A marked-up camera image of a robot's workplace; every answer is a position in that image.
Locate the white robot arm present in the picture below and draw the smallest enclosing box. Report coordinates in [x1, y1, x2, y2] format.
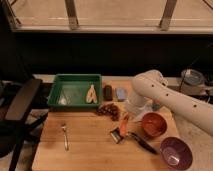
[125, 70, 213, 136]

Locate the orange bowl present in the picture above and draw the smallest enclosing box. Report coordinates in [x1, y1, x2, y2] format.
[141, 112, 167, 138]

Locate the purple bowl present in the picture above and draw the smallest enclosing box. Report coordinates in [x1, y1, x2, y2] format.
[160, 137, 193, 171]

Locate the dark brown block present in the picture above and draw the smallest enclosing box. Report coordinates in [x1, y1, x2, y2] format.
[104, 85, 113, 101]

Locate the blue sponge block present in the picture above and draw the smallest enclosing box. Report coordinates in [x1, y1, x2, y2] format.
[115, 87, 127, 102]

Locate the yellow banana peel toy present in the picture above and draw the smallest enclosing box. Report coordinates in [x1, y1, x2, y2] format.
[86, 85, 97, 103]

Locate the red grape bunch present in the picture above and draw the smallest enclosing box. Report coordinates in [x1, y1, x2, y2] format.
[96, 103, 120, 121]

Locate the green plastic tray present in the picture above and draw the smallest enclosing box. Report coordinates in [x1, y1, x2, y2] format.
[47, 74, 102, 110]

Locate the light blue cloth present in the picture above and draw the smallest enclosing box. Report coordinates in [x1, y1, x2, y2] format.
[133, 104, 153, 122]

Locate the small metal cup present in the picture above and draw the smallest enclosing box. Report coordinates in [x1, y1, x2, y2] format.
[110, 128, 123, 144]

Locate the silver metal fork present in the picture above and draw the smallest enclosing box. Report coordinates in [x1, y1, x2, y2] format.
[61, 124, 69, 151]

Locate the grey round dish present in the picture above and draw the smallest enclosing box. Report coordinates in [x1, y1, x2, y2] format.
[181, 69, 204, 86]

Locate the black office chair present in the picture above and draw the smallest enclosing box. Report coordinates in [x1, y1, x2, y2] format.
[0, 79, 48, 171]

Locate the black handled peeler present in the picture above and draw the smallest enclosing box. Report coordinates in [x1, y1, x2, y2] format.
[127, 132, 158, 154]

